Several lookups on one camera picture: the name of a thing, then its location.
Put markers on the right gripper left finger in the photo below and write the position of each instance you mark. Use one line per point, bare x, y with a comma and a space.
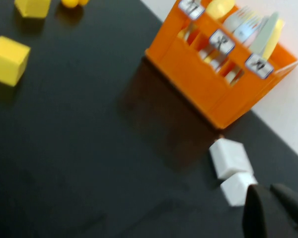
263, 218

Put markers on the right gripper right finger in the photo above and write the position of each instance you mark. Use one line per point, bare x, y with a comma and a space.
293, 205

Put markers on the pale green plastic knife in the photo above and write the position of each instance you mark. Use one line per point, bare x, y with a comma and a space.
264, 34

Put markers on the orange plastic cutlery holder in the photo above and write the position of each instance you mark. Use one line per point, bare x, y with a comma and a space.
201, 81

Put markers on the white cube block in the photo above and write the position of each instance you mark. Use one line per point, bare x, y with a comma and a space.
234, 189

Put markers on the paper label knife character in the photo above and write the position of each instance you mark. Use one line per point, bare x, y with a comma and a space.
259, 66

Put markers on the yellow plastic knife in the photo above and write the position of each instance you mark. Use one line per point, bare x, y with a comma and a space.
273, 42

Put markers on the paper label fork character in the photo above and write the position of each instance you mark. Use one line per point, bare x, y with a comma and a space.
222, 41

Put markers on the grey-green plastic fork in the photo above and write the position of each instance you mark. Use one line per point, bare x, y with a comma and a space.
232, 22

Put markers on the yellow plastic fork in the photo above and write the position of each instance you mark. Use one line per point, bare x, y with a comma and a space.
252, 17

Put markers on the yellow plastic spoon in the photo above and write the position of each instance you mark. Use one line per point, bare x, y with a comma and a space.
219, 8

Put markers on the paper label spoon character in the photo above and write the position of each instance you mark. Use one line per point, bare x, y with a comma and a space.
191, 8

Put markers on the yellow rubber duck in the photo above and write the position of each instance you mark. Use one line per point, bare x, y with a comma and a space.
73, 2

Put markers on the yellow foam cube chipped corner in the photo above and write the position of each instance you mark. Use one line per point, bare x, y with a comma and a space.
7, 62

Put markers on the yellow foam cube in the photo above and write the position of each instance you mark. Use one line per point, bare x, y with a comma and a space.
33, 7

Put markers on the white USB wall charger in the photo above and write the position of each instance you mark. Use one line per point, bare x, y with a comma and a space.
229, 158

